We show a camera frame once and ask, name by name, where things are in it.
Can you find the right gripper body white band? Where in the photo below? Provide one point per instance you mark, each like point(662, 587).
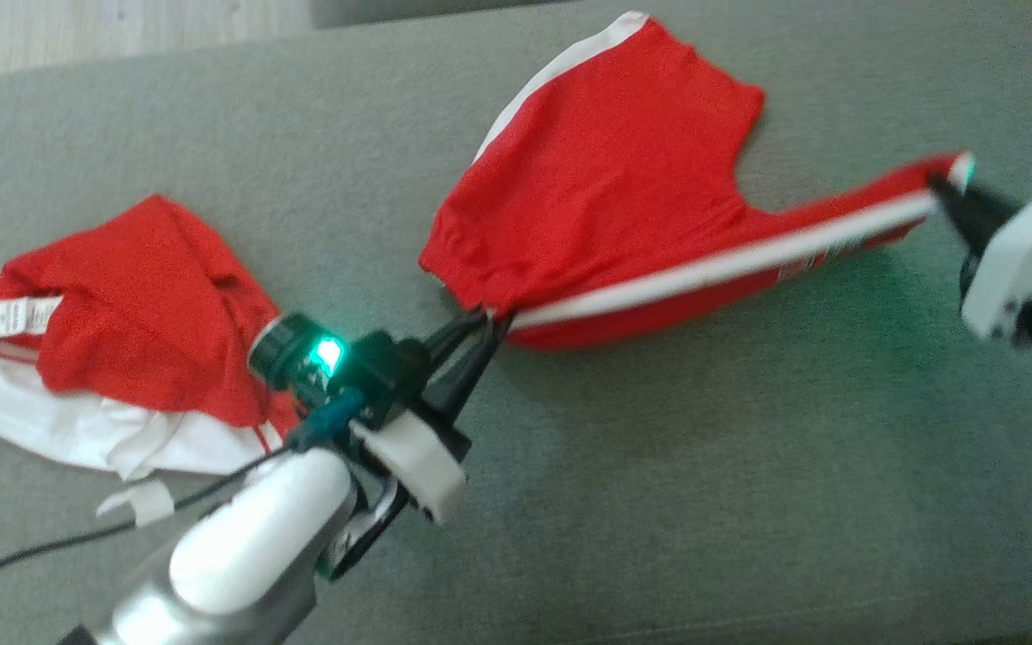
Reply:
point(1018, 260)

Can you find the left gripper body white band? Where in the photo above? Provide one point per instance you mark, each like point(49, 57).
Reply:
point(417, 461)

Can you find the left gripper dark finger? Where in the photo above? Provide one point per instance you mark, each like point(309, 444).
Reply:
point(453, 336)
point(471, 372)

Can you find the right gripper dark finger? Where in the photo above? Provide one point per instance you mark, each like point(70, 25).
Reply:
point(973, 235)
point(977, 202)

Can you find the red shorts with white stripe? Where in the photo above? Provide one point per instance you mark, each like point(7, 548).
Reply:
point(606, 179)

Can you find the red and white lettered shirt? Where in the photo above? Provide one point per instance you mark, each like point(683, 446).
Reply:
point(140, 305)

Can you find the left robot arm silver white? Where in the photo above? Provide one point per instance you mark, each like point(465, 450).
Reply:
point(247, 546)

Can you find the dark grey furniture piece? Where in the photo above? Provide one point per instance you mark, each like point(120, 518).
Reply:
point(435, 11)

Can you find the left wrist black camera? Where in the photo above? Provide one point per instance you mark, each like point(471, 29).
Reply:
point(288, 354)

